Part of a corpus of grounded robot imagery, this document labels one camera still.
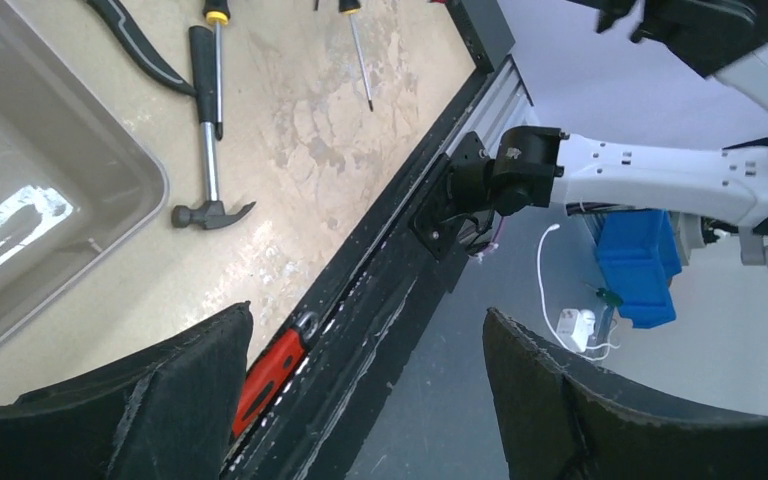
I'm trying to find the black long screwdriver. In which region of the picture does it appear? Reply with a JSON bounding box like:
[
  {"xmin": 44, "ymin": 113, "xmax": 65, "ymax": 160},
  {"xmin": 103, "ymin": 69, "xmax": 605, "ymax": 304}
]
[{"xmin": 202, "ymin": 0, "xmax": 231, "ymax": 141}]

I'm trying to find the blue storage bin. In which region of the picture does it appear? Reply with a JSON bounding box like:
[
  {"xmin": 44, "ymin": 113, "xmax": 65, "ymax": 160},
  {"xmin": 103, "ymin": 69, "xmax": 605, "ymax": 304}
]
[{"xmin": 596, "ymin": 210, "xmax": 682, "ymax": 329}]

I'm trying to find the black yellow stubby screwdriver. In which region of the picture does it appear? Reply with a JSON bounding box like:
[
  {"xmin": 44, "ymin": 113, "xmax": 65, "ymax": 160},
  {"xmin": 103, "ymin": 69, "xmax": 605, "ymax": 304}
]
[{"xmin": 338, "ymin": 0, "xmax": 374, "ymax": 112}]

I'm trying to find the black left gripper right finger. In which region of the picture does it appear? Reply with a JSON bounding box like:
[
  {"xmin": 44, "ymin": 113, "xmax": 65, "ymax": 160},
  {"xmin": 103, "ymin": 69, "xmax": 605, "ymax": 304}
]
[{"xmin": 482, "ymin": 308, "xmax": 768, "ymax": 479}]

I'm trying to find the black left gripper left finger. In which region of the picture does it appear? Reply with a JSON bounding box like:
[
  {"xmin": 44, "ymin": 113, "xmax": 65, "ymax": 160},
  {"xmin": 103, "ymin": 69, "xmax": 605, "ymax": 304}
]
[{"xmin": 0, "ymin": 302, "xmax": 253, "ymax": 479}]

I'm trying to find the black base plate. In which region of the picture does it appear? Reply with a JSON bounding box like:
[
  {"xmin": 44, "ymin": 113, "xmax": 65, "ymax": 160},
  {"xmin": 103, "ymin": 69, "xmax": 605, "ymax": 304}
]
[{"xmin": 222, "ymin": 67, "xmax": 507, "ymax": 479}]

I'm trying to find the small black hammer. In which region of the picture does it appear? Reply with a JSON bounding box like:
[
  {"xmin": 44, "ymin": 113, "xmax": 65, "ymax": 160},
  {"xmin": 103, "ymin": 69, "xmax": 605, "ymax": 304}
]
[{"xmin": 171, "ymin": 25, "xmax": 256, "ymax": 230}]

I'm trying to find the beige translucent plastic toolbox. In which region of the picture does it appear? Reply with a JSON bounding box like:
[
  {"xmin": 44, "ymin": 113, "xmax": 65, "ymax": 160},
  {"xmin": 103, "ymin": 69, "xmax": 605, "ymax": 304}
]
[{"xmin": 0, "ymin": 1, "xmax": 169, "ymax": 344}]

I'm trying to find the white power adapter cable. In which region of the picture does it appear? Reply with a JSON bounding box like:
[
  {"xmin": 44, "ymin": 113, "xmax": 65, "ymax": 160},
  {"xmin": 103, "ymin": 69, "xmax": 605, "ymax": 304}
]
[{"xmin": 534, "ymin": 223, "xmax": 624, "ymax": 362}]

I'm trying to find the red handled adjustable wrench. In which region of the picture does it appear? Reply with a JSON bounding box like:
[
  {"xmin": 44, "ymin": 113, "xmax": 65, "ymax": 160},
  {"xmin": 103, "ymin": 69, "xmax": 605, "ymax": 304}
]
[{"xmin": 231, "ymin": 311, "xmax": 320, "ymax": 440}]

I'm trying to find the black right side block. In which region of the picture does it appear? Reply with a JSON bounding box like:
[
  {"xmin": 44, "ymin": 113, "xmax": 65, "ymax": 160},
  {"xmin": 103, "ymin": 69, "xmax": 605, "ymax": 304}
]
[{"xmin": 445, "ymin": 0, "xmax": 515, "ymax": 74}]

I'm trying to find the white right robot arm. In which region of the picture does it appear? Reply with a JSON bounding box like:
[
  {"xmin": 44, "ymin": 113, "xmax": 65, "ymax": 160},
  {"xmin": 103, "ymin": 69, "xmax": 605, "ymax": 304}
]
[{"xmin": 446, "ymin": 1, "xmax": 768, "ymax": 240}]

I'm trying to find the aluminium frame rail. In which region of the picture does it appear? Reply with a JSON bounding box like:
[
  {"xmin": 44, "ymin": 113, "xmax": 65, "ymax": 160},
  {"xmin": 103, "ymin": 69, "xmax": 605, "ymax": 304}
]
[{"xmin": 442, "ymin": 55, "xmax": 540, "ymax": 157}]

